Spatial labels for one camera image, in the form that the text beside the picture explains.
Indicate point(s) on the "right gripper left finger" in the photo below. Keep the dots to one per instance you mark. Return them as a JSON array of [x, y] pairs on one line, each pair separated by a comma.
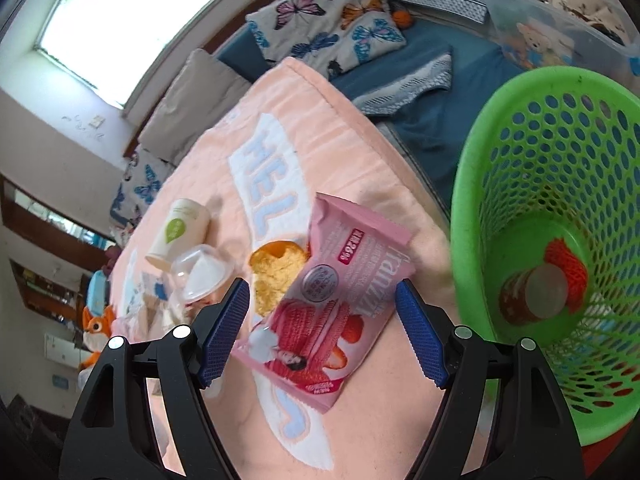
[[111, 434]]

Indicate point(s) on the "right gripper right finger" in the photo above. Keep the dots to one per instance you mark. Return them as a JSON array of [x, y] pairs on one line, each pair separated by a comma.
[[532, 434]]

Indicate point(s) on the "pink franzzi snack bag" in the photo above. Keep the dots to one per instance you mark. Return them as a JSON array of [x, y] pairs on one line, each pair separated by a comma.
[[334, 311]]

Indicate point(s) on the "orange fox plush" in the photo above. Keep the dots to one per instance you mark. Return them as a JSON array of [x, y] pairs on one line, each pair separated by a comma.
[[97, 333]]

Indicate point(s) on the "brown cup in basket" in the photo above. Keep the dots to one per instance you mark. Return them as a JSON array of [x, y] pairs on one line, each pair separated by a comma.
[[534, 295]]

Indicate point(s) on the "clear plastic dome cup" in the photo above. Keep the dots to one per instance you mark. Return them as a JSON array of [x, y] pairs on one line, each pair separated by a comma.
[[198, 273]]

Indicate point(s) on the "red net bag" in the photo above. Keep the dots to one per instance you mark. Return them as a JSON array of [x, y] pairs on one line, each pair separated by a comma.
[[575, 272]]

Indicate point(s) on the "green plastic basket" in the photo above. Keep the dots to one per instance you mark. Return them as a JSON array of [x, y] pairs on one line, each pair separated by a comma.
[[554, 155]]

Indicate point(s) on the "white paper cup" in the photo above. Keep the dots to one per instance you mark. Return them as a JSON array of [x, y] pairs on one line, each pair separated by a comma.
[[185, 227]]

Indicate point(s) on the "orange peel half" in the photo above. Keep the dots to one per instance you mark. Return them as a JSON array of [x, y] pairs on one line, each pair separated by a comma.
[[275, 267]]

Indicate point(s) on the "pink hello blanket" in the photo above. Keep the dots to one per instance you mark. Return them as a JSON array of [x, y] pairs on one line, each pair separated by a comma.
[[293, 135]]

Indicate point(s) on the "blue sofa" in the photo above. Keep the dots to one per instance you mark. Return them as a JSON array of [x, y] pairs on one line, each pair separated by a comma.
[[431, 130]]

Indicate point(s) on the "beige cushion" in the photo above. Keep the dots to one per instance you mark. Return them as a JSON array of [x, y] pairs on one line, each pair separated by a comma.
[[200, 95]]

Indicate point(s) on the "grey patterned cloth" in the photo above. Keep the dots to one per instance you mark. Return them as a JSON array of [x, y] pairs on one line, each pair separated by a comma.
[[388, 99]]

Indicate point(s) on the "clear plastic storage bin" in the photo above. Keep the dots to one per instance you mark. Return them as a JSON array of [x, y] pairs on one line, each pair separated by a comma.
[[594, 34]]

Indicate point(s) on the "small orange ball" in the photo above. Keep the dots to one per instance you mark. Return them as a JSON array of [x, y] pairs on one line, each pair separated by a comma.
[[402, 19]]

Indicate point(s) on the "butterfly print pillow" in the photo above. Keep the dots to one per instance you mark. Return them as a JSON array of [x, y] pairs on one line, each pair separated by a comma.
[[331, 36]]

